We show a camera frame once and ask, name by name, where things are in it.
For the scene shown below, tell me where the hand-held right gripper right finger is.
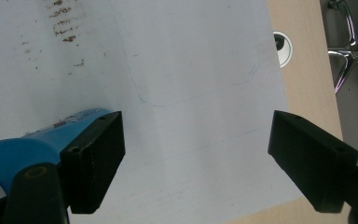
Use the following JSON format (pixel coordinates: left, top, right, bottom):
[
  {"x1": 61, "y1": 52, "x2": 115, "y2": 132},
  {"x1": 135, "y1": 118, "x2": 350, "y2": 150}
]
[{"x1": 268, "y1": 110, "x2": 358, "y2": 214}]

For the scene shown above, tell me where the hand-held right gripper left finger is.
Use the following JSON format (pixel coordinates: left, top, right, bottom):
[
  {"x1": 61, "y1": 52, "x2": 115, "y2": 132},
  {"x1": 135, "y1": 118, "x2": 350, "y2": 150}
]
[{"x1": 59, "y1": 110, "x2": 126, "y2": 215}]

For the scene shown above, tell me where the blue and white bottle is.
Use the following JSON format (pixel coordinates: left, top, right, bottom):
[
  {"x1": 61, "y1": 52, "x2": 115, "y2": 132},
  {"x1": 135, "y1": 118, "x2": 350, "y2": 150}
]
[{"x1": 0, "y1": 107, "x2": 113, "y2": 195}]

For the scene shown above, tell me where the chrome chair base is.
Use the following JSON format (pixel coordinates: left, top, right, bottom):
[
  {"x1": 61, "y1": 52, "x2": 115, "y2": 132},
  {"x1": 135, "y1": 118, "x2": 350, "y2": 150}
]
[{"x1": 326, "y1": 0, "x2": 358, "y2": 94}]

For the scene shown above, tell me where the round grey cable grommet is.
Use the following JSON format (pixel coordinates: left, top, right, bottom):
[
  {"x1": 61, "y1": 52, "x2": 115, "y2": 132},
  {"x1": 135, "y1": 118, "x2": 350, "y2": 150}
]
[{"x1": 273, "y1": 31, "x2": 294, "y2": 69}]

